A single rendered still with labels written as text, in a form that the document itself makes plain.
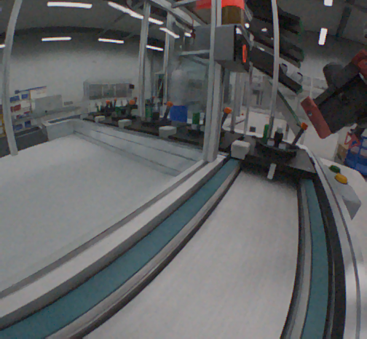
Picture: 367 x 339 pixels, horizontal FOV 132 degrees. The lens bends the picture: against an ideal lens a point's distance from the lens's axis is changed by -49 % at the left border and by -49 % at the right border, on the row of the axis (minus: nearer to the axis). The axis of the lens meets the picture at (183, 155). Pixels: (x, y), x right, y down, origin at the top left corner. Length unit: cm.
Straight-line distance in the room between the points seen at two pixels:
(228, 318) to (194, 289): 5
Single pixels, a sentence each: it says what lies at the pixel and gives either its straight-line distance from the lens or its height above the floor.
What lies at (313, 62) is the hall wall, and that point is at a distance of 939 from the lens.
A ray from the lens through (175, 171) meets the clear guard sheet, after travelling 26.
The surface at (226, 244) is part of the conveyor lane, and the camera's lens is 24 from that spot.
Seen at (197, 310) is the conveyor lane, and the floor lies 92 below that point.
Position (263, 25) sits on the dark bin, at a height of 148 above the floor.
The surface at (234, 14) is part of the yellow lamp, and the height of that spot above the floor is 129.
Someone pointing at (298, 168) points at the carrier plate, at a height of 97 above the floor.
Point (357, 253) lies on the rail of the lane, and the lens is 28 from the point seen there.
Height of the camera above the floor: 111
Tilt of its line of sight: 22 degrees down
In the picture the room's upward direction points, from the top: 3 degrees clockwise
